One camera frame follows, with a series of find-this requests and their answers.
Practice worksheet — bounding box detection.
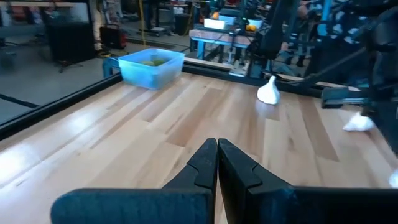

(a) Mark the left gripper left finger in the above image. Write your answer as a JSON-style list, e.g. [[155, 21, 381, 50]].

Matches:
[[50, 138, 218, 224]]

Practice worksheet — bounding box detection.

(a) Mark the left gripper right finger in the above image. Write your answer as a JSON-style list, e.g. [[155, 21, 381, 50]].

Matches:
[[218, 138, 398, 224]]

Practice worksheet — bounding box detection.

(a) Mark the clear plastic bin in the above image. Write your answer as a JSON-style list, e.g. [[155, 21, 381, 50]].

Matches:
[[117, 47, 186, 91]]

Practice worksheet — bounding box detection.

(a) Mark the yellow floor cable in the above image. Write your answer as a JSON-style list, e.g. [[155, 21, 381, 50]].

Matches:
[[138, 0, 147, 39]]

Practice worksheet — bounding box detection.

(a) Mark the black and red box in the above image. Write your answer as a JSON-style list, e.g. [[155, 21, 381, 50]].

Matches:
[[99, 24, 127, 50]]

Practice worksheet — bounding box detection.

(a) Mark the small black tripod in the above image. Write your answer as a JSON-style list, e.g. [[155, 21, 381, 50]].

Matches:
[[55, 60, 84, 75]]

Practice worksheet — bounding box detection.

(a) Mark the wooden-top workbench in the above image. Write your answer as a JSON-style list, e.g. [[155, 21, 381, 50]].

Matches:
[[0, 0, 94, 41]]

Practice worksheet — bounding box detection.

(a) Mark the large black equipment box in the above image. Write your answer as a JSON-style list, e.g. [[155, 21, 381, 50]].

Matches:
[[45, 21, 96, 63]]

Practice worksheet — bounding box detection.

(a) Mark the white background bin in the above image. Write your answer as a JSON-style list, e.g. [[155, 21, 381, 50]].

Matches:
[[248, 18, 264, 30], [203, 17, 227, 30]]

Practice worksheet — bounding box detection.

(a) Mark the black background bin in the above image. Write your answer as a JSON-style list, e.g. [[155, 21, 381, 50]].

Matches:
[[174, 14, 191, 37]]

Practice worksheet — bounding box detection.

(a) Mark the black C-clamp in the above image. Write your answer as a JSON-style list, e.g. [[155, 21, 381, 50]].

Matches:
[[102, 57, 121, 78]]

